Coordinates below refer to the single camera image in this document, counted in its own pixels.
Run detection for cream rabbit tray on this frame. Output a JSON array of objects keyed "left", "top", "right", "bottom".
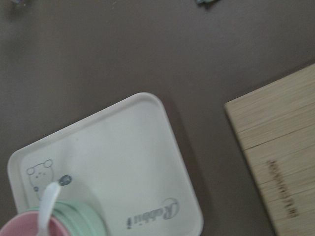
[{"left": 7, "top": 92, "right": 203, "bottom": 236}]

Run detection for stacked green bowls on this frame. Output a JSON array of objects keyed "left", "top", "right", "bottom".
[{"left": 26, "top": 200, "right": 107, "bottom": 236}]

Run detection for white ceramic spoon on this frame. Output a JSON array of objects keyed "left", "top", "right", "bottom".
[{"left": 36, "top": 182, "right": 61, "bottom": 236}]

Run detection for bamboo cutting board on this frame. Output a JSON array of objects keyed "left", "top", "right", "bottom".
[{"left": 225, "top": 65, "right": 315, "bottom": 236}]

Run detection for small pink bowl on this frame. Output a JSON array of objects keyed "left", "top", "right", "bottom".
[{"left": 0, "top": 211, "right": 70, "bottom": 236}]

